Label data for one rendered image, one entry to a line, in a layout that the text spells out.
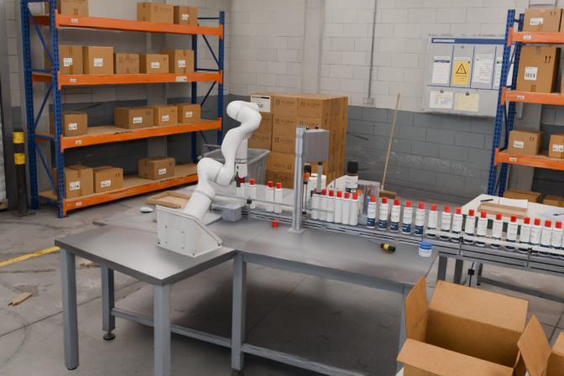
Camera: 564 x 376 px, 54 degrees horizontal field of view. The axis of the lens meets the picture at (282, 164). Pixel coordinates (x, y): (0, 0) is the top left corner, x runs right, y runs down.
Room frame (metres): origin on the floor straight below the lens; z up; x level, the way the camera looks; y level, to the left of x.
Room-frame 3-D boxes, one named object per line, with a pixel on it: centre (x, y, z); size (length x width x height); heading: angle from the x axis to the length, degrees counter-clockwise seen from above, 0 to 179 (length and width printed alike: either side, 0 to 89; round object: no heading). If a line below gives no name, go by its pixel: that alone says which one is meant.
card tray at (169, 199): (3.96, 0.79, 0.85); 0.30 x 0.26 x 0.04; 67
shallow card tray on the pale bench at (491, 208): (4.13, -1.70, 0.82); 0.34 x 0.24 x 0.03; 61
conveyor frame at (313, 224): (3.56, -0.13, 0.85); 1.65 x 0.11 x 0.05; 67
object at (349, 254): (3.70, -0.05, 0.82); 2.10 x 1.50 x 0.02; 67
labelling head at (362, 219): (3.48, -0.55, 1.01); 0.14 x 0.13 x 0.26; 67
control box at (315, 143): (3.44, -0.19, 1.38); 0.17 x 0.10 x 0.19; 122
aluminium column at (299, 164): (3.41, -0.11, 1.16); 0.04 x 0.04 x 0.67; 67
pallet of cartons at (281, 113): (7.56, -0.21, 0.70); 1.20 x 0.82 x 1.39; 61
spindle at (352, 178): (4.04, -0.53, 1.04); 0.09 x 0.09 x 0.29
